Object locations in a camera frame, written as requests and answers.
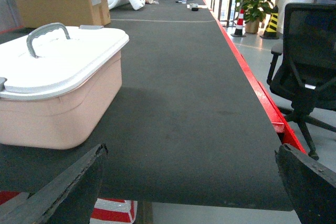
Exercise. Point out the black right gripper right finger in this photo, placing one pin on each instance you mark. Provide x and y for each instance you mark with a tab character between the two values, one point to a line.
309	185

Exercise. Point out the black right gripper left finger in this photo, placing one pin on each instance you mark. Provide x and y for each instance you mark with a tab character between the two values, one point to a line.
69	198

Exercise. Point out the pink plastic storage box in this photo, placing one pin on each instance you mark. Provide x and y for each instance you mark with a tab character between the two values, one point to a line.
65	121

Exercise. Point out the white box lid grey handle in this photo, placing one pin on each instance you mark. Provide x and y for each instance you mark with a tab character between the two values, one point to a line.
46	66

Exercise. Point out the red white cone centre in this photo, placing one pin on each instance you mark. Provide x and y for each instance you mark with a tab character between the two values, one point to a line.
114	211

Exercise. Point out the black office chair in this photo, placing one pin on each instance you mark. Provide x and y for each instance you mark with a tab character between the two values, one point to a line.
303	67

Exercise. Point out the black table mat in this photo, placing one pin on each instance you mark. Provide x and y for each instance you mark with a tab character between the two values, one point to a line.
186	126

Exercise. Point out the yellow black striped bollard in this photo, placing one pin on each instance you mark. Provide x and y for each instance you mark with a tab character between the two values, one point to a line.
271	28

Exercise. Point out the red white traffic cone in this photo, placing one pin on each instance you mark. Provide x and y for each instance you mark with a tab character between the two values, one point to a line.
239	27

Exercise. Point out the red metal frame table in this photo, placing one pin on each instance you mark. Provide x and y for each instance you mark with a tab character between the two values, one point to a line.
280	125

